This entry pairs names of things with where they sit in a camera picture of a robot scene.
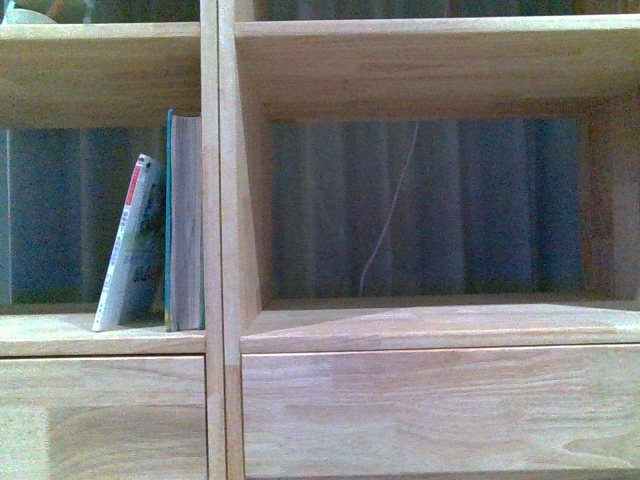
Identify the thin grey hanging cable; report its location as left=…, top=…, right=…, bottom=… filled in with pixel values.
left=358, top=120, right=420, bottom=296

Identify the pale green object on shelf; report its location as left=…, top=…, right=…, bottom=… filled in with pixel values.
left=1, top=4, right=56, bottom=25

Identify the teal cover upright book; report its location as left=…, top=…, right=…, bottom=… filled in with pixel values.
left=164, top=110, right=205, bottom=332

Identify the white book red spine label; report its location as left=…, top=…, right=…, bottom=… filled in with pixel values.
left=92, top=154, right=166, bottom=332

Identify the wooden bookshelf unit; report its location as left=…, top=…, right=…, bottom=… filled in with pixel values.
left=1, top=1, right=639, bottom=479

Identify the dark blue curtain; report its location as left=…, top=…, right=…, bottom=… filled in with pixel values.
left=1, top=1, right=639, bottom=314

